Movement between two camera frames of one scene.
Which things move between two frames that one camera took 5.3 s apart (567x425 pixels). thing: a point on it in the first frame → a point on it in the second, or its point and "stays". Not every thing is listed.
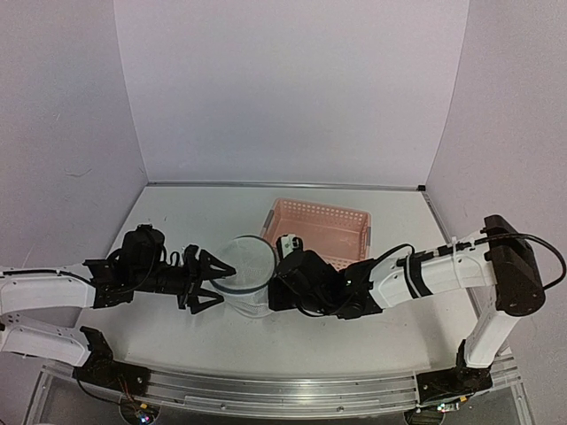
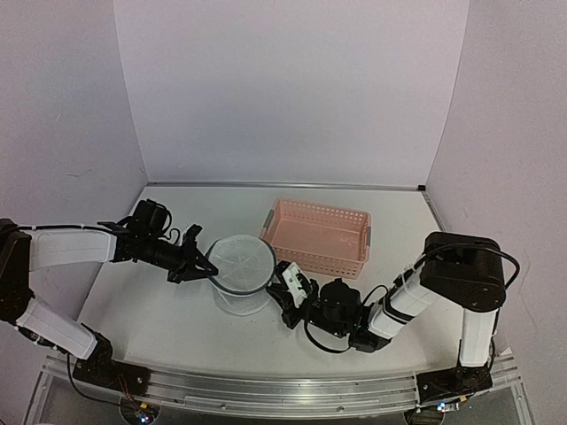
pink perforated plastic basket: [337, 234] stays
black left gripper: [189, 298] → [188, 271]
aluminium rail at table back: [421, 188] stays
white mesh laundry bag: [253, 259] stays
